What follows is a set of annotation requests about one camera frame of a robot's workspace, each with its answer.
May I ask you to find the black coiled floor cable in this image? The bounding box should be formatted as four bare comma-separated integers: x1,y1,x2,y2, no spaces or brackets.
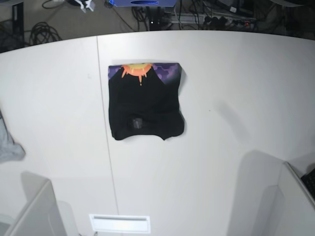
29,22,62,45

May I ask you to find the white left partition panel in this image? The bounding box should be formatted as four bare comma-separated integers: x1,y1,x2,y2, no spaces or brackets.
0,172,67,236

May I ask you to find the blue box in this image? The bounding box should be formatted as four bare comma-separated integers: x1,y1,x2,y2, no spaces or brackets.
109,0,177,7

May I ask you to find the grey cloth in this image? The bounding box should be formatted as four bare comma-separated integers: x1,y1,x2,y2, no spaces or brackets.
0,113,26,164

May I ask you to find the white right partition panel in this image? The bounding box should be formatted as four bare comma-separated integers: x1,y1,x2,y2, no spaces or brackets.
260,162,315,236

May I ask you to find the black keyboard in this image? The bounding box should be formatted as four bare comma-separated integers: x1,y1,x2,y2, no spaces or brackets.
301,169,315,200

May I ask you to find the white partition panel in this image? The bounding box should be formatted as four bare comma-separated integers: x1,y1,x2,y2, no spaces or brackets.
0,172,67,236
260,162,315,236

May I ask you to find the black T-shirt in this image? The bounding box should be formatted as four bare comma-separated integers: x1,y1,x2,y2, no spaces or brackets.
108,63,185,141

